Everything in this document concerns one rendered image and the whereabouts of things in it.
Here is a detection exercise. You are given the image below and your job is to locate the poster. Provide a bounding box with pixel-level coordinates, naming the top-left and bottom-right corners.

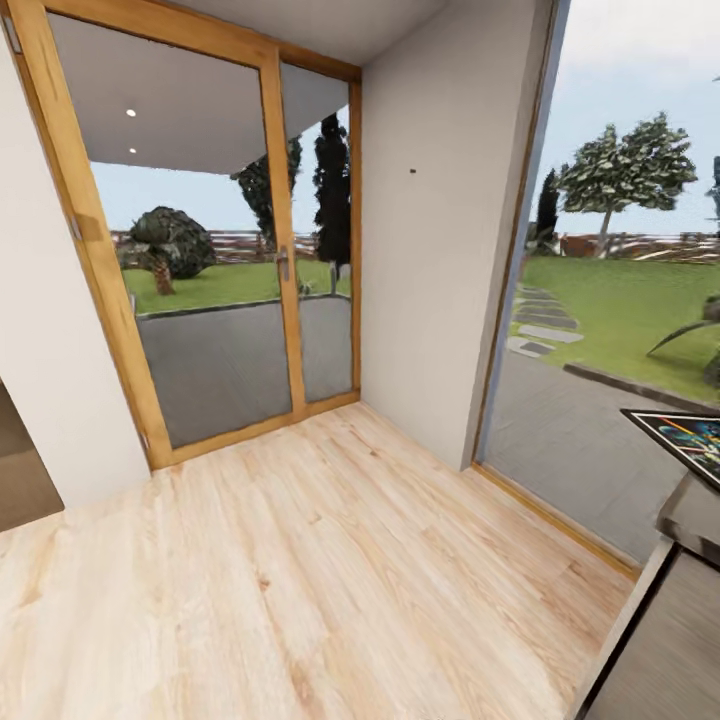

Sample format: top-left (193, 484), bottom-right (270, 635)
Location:
top-left (622, 409), bottom-right (720, 493)

